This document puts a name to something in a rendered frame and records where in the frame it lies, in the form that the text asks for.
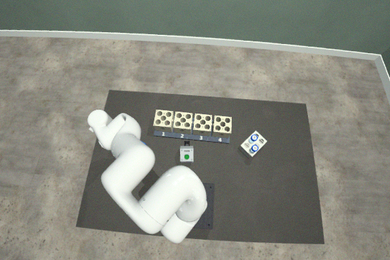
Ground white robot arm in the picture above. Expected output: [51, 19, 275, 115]
[87, 110, 207, 244]

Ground white tube rack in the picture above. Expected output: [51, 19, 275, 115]
[239, 131, 267, 158]

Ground cream block with round holes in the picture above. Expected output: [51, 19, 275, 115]
[212, 116, 232, 138]
[173, 112, 192, 134]
[154, 110, 174, 132]
[193, 114, 212, 136]

